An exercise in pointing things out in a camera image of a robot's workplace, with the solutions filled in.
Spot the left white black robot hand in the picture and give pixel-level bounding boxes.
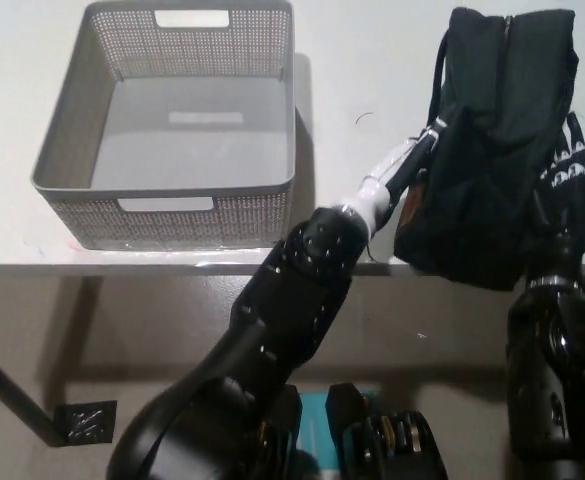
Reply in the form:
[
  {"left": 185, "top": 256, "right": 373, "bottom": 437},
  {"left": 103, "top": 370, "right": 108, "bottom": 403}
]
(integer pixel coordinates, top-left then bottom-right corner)
[{"left": 339, "top": 117, "right": 448, "bottom": 236}]

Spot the grey perforated plastic basket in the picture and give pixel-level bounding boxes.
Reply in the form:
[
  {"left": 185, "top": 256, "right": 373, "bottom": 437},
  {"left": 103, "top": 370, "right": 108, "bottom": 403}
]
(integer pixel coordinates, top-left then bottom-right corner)
[{"left": 30, "top": 0, "right": 297, "bottom": 251}]

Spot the black floor tape patch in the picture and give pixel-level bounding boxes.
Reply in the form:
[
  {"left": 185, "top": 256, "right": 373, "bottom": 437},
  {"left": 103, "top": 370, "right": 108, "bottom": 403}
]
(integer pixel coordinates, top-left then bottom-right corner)
[{"left": 52, "top": 399, "right": 119, "bottom": 446}]

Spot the black metal table leg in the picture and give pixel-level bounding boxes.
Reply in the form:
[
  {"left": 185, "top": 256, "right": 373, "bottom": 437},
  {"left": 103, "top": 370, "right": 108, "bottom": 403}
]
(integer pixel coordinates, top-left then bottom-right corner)
[{"left": 0, "top": 339, "right": 67, "bottom": 447}]

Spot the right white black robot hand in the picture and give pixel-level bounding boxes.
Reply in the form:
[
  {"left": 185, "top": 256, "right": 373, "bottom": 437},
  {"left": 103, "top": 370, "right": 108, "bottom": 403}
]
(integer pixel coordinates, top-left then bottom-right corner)
[{"left": 530, "top": 110, "right": 585, "bottom": 242}]

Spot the dark green lunch bag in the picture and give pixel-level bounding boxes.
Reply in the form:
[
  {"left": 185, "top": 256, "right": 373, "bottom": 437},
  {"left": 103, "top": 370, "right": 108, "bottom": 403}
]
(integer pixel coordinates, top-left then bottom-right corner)
[{"left": 393, "top": 6, "right": 581, "bottom": 292}]

